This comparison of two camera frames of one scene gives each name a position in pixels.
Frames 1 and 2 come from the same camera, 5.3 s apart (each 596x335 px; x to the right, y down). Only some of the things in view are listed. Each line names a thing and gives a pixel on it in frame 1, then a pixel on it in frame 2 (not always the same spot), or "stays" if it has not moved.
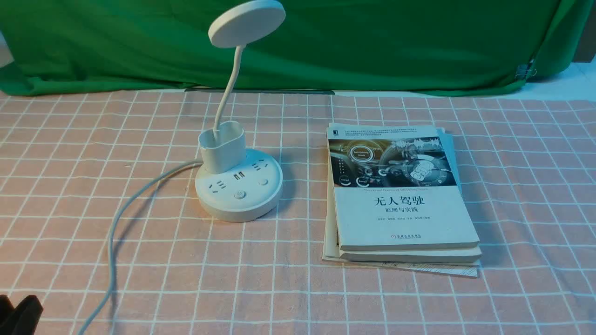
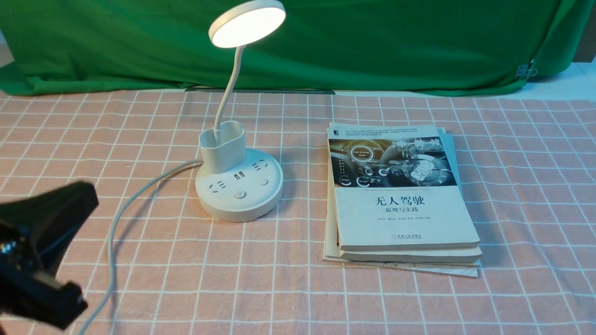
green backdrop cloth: x=376 y=47 stays
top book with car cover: x=394 y=188 stays
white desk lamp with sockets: x=233 y=185 stays
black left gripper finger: x=6 y=308 to x=44 y=225
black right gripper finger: x=24 y=319 to x=28 y=296
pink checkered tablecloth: x=66 y=161 stays
